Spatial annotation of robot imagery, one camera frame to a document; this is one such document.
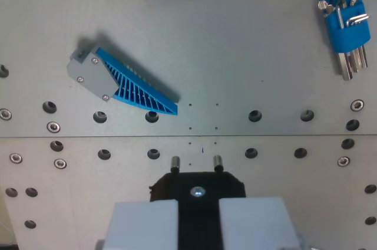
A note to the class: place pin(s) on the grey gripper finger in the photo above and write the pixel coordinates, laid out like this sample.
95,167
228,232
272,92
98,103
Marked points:
253,223
144,226

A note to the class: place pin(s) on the silver socket head screw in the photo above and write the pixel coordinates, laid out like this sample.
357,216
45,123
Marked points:
15,158
5,114
60,163
343,161
357,105
53,127

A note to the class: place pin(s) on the blue finned part grey cap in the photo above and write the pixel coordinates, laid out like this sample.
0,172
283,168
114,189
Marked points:
117,79

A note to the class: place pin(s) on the large steel hex key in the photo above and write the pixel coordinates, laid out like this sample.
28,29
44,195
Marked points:
346,65

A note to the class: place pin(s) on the medium steel hex key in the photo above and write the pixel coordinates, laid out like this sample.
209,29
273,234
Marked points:
363,57
355,61

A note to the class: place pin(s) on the blue hex key holder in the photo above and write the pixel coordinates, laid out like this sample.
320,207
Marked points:
349,36

